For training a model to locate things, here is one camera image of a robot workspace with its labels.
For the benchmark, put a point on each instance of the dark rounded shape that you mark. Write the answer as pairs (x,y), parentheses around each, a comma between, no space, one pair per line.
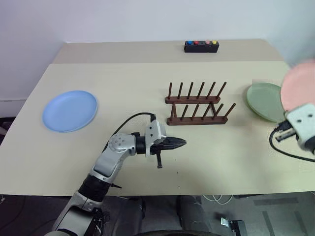
(193,214)

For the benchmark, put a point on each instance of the black button box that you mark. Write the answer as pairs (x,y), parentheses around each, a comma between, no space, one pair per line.
(201,48)

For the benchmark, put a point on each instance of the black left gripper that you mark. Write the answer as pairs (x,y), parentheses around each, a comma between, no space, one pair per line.
(160,148)

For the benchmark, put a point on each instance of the metal floor bracket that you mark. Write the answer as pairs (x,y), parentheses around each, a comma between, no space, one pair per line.
(232,225)

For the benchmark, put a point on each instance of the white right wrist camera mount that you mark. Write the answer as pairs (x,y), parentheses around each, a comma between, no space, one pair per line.
(301,123)

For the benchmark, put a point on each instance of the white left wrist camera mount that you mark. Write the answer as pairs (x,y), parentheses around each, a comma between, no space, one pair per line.
(154,134)

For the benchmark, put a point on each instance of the green plate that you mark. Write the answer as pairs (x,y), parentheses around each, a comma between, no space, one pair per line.
(264,100)

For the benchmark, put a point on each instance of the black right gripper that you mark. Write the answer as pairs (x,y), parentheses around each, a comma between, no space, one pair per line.
(285,131)

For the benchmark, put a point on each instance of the pink plate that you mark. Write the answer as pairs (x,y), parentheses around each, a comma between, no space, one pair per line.
(299,84)

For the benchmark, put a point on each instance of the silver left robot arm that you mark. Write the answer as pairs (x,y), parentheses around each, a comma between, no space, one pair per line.
(108,162)

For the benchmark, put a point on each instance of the wooden dish rack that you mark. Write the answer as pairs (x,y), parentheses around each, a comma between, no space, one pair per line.
(197,108)

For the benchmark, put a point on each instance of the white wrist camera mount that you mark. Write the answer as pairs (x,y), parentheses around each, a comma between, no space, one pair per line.
(154,134)
(301,123)

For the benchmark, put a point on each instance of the blue plate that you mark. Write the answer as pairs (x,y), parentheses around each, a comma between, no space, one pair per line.
(70,110)

